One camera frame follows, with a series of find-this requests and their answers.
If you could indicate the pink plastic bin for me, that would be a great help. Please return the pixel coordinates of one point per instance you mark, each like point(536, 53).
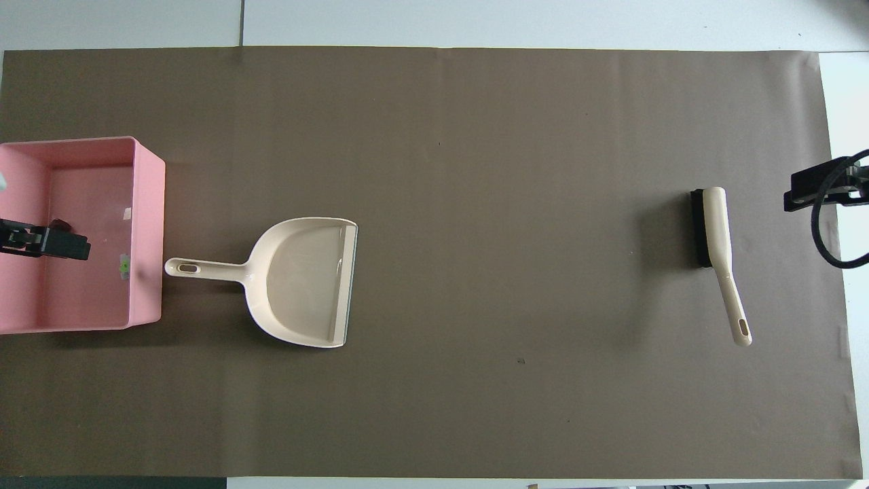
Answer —
point(146, 204)

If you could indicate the beige plastic dustpan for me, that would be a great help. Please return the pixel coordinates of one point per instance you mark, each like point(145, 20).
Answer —
point(299, 285)

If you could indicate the beige brush with black bristles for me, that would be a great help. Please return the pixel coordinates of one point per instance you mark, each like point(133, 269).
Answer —
point(721, 238)

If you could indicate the small green e-waste piece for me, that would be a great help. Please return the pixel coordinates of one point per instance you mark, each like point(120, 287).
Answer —
point(124, 267)

